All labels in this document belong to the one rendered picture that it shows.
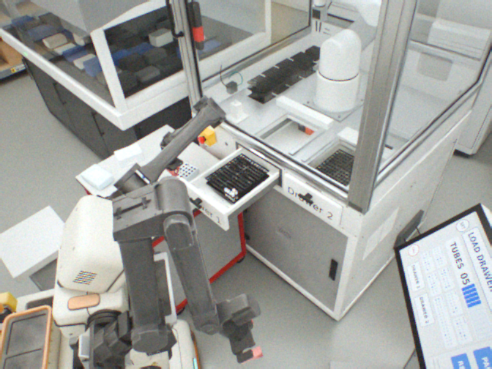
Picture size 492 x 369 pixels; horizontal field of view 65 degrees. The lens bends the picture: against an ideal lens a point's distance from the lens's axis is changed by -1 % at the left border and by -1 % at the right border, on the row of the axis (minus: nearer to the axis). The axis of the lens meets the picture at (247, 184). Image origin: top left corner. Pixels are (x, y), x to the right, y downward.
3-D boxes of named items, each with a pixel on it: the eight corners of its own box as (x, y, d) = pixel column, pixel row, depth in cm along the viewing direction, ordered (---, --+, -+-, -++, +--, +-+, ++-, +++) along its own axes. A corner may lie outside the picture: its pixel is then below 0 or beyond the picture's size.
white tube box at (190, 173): (181, 188, 187) (180, 183, 184) (170, 181, 191) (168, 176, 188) (199, 173, 193) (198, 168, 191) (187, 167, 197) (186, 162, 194)
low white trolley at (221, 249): (176, 325, 218) (143, 244, 164) (118, 261, 251) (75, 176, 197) (250, 261, 245) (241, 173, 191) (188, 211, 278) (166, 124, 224)
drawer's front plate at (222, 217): (226, 231, 160) (223, 214, 152) (182, 196, 175) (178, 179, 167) (229, 228, 160) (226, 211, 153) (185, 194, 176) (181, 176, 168)
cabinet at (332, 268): (338, 330, 211) (360, 241, 154) (214, 228, 265) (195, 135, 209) (425, 228, 255) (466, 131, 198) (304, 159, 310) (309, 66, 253)
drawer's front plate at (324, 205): (337, 227, 158) (340, 209, 150) (283, 192, 173) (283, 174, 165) (340, 224, 159) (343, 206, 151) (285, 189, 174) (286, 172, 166)
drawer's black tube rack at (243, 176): (233, 208, 166) (232, 198, 161) (206, 188, 175) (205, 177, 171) (269, 180, 176) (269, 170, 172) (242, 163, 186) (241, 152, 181)
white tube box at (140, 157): (121, 168, 200) (118, 161, 196) (116, 159, 205) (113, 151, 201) (144, 159, 203) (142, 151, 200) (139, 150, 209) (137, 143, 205)
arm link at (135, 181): (107, 199, 116) (120, 211, 118) (129, 179, 113) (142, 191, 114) (118, 187, 125) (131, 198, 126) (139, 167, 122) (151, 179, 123)
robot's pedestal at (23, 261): (80, 356, 209) (12, 281, 155) (56, 319, 225) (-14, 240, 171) (127, 318, 223) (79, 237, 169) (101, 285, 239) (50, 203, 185)
